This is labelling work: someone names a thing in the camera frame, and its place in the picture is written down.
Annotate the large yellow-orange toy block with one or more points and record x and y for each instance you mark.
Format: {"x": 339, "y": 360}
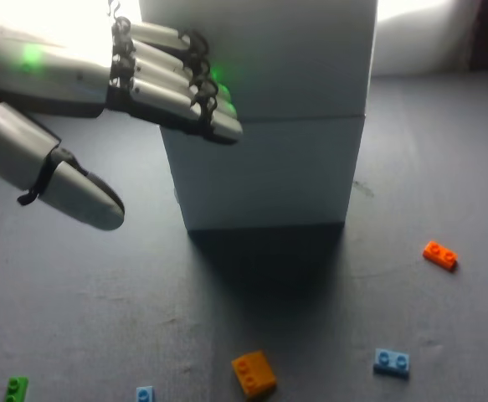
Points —
{"x": 254, "y": 374}

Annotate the brown cardboard box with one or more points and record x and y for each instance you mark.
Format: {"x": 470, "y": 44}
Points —
{"x": 289, "y": 146}

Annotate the green toy block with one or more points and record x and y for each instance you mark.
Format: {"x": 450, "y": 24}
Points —
{"x": 16, "y": 390}

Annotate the small blue toy block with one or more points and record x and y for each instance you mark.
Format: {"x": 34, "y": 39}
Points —
{"x": 145, "y": 395}

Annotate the small orange toy block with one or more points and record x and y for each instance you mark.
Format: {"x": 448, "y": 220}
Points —
{"x": 439, "y": 254}

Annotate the grey table cloth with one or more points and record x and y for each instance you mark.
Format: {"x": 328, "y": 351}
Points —
{"x": 80, "y": 301}

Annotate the light blue toy block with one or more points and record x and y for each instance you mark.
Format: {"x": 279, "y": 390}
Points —
{"x": 391, "y": 363}

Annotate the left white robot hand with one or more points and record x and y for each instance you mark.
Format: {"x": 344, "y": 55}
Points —
{"x": 38, "y": 79}

